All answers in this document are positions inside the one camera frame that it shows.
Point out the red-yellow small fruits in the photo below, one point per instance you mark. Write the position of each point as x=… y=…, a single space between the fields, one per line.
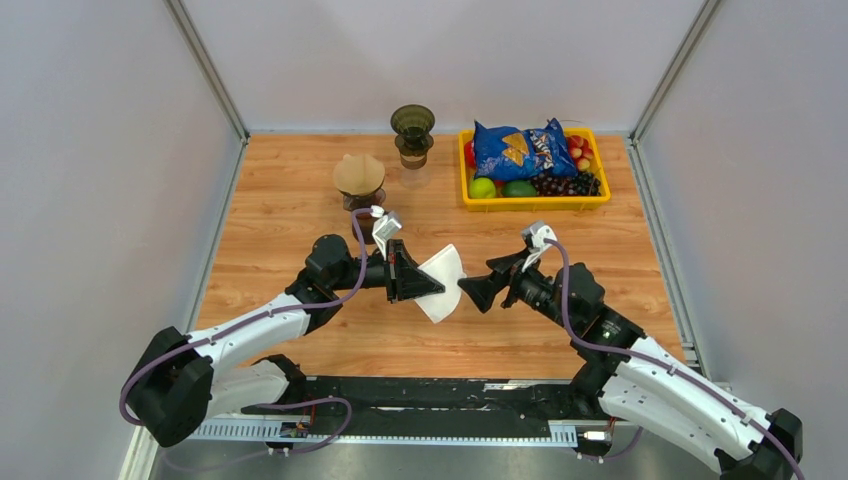
x=581 y=152

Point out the dark green lime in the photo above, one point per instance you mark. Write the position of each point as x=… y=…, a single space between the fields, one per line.
x=519 y=189

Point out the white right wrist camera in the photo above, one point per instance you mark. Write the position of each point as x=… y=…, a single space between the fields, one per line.
x=537 y=238

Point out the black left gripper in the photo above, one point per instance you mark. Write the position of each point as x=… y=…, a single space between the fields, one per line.
x=402 y=276

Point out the dark purple grape bunch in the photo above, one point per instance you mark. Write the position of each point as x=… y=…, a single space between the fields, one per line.
x=584 y=184

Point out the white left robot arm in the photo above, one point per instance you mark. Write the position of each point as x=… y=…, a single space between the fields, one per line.
x=183 y=379

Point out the yellow-green lime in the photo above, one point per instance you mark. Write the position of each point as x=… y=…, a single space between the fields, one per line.
x=482 y=188

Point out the aluminium frame rail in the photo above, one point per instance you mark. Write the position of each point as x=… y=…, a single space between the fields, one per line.
x=279 y=431

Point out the red fruit in bin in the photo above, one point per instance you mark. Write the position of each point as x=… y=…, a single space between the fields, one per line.
x=469 y=155

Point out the white paper sheet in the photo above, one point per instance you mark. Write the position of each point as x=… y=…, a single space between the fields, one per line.
x=446 y=267

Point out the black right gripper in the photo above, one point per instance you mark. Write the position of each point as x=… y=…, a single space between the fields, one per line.
x=483 y=289

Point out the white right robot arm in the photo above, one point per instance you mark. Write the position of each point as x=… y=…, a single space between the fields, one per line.
x=628 y=375

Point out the blue chips bag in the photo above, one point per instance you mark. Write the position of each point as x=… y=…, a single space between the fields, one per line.
x=507 y=153

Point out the brown paper coffee filter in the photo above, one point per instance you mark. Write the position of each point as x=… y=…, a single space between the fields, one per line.
x=358 y=175

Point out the clear glass with brown sleeve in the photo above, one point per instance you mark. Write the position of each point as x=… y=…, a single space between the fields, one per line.
x=414 y=173

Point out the red-black coffee carafe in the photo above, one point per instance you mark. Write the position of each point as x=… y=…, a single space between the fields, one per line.
x=363 y=220

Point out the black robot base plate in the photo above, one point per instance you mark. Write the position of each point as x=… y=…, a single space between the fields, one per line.
x=436 y=407

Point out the yellow plastic bin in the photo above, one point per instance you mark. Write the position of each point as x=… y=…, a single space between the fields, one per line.
x=537 y=203

